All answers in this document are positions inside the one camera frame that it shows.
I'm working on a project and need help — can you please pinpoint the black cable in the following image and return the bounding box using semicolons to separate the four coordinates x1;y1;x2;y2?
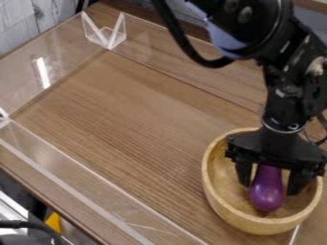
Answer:
150;0;235;69

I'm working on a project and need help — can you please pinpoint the clear acrylic wall panel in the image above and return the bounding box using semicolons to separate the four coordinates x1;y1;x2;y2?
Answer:
0;108;207;245

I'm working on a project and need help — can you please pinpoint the purple toy eggplant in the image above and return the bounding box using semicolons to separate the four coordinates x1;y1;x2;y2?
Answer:
251;165;283;212

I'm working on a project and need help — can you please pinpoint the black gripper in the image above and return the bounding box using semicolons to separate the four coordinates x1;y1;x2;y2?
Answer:
225;126;327;195

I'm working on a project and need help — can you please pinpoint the light wooden bowl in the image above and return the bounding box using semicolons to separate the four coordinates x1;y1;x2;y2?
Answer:
202;127;323;235

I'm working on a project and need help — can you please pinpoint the clear acrylic corner bracket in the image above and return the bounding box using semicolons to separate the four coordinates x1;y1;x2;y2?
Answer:
80;12;127;50

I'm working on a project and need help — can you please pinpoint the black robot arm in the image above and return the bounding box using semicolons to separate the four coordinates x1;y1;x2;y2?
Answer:
186;0;327;195

